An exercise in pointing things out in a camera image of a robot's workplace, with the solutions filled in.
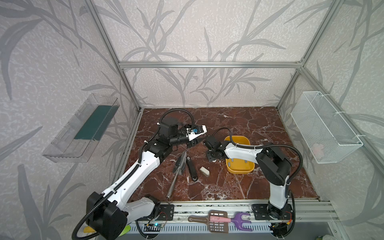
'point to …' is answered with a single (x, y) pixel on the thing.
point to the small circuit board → (155, 227)
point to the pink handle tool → (216, 218)
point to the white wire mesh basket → (328, 136)
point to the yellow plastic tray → (239, 166)
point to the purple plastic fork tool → (238, 221)
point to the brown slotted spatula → (213, 227)
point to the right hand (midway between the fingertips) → (210, 149)
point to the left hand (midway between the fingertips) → (205, 127)
